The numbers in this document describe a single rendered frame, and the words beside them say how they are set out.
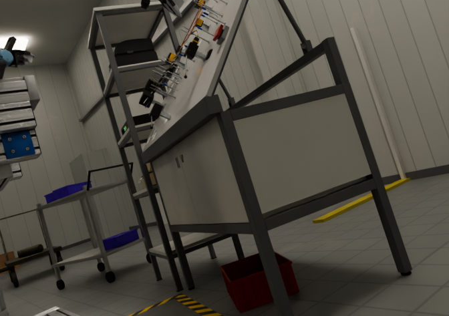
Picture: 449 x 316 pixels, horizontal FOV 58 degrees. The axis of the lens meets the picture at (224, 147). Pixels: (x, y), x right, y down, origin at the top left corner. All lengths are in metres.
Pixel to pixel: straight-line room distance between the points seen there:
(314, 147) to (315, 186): 0.15
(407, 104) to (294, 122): 2.86
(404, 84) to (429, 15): 0.66
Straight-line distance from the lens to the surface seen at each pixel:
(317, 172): 1.55
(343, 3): 4.68
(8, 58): 2.28
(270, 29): 5.08
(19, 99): 1.54
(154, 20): 3.15
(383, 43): 4.40
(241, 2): 1.62
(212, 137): 1.51
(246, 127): 1.44
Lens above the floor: 0.58
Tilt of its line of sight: 4 degrees up
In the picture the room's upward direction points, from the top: 17 degrees counter-clockwise
